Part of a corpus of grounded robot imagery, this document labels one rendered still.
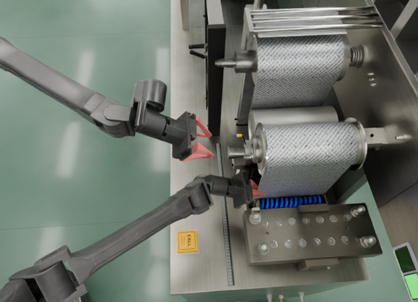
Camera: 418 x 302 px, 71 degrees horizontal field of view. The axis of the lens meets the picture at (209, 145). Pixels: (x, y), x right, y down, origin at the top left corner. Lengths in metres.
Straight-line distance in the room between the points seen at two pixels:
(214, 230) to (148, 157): 1.28
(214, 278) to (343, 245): 0.42
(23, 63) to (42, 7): 3.10
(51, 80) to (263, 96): 0.57
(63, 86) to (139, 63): 2.19
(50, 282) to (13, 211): 1.74
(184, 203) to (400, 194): 0.55
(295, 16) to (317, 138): 0.35
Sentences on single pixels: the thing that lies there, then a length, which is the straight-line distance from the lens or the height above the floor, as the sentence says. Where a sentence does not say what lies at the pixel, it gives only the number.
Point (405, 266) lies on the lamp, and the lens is 0.93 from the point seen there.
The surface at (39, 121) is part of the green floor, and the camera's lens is 2.76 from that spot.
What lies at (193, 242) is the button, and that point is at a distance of 1.06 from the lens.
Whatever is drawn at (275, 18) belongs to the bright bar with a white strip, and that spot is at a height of 1.46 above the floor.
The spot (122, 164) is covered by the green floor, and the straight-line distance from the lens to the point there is 2.29.
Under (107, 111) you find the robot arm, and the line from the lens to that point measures 0.65.
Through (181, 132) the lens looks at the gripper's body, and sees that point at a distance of 0.67.
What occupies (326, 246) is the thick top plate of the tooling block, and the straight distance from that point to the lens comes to 1.01.
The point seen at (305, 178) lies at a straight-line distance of 0.91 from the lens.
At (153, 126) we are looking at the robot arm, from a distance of 0.64.
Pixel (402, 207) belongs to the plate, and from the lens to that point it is 0.90.
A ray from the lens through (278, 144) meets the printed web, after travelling 0.78.
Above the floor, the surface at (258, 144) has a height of 1.29.
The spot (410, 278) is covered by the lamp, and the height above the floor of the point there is 1.18.
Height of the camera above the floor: 1.96
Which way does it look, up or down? 59 degrees down
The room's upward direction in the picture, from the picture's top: straight up
